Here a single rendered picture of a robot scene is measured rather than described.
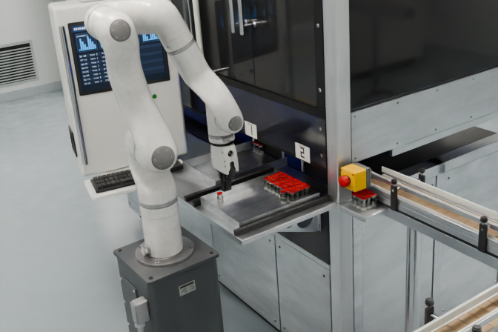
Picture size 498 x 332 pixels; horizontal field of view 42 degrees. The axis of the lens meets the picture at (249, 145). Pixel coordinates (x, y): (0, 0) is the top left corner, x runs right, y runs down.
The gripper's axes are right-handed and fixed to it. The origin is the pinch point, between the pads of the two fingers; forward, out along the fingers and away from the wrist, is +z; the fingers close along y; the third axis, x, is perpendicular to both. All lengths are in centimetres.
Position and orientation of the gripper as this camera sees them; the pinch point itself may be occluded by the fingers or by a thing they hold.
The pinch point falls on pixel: (225, 184)
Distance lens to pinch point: 214.1
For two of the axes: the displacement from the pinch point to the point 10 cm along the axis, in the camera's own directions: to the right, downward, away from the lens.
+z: 0.7, 9.3, 3.6
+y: -5.6, -2.6, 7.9
